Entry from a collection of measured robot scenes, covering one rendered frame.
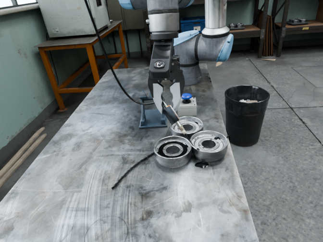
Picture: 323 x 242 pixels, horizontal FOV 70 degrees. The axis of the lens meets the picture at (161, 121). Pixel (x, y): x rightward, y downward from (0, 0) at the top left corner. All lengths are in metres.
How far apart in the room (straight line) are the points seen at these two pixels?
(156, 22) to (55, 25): 2.44
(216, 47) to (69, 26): 2.11
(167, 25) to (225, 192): 0.42
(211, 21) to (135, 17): 3.44
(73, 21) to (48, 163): 2.25
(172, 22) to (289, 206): 1.37
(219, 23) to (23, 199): 0.90
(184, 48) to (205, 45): 0.10
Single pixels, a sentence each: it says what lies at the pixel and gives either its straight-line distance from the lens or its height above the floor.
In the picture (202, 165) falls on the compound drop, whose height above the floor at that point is 0.80.
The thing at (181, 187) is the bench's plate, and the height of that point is 0.80.
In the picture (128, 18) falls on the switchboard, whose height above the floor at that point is 0.75.
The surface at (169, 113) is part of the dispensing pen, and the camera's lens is 0.63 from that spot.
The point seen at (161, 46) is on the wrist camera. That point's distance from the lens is 0.59.
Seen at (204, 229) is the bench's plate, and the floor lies 0.80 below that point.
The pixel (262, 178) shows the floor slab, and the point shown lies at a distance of 1.82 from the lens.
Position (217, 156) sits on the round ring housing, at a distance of 0.65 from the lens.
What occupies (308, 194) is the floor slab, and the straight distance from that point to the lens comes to 1.81.
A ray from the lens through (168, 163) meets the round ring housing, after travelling 0.62.
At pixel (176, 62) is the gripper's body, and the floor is 1.06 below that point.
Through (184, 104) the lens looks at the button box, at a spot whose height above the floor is 0.84.
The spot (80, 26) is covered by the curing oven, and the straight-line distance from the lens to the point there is 2.86.
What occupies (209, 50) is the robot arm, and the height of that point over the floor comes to 0.97.
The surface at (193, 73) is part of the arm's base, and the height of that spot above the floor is 0.85.
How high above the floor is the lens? 1.24
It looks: 31 degrees down
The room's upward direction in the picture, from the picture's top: 6 degrees counter-clockwise
